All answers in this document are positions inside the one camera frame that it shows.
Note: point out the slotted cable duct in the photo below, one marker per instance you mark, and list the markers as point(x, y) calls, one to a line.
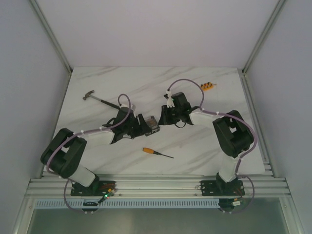
point(123, 203)

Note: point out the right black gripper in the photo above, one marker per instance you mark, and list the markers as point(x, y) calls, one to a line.
point(165, 119)

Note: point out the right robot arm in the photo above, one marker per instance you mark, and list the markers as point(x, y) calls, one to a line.
point(233, 135)

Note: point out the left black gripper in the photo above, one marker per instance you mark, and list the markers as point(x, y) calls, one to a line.
point(141, 123)

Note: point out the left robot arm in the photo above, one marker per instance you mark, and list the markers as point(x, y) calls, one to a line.
point(63, 155)

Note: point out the right aluminium frame post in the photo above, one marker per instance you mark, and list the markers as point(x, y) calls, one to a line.
point(264, 34)

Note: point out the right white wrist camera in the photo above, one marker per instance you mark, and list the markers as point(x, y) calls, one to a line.
point(168, 96)

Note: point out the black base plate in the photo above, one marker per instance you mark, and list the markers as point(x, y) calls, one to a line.
point(214, 188)
point(98, 188)

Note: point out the hammer with black handle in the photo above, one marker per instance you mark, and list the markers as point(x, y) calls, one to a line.
point(90, 95)

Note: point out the black fuse box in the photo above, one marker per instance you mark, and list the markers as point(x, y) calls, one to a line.
point(154, 128)

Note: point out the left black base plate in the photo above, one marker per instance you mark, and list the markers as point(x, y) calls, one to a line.
point(98, 188)

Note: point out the orange handled screwdriver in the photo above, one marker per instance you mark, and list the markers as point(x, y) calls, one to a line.
point(151, 151)

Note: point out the orange terminal block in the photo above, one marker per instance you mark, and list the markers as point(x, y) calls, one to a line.
point(207, 86)

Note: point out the left aluminium frame post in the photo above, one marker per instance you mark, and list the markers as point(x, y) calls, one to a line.
point(51, 36)

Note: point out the aluminium frame post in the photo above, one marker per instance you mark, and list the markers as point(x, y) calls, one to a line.
point(51, 36)
point(264, 34)

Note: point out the aluminium mounting rail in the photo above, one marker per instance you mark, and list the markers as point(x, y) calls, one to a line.
point(156, 186)

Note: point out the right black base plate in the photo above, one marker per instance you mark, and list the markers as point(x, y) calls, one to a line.
point(214, 188)

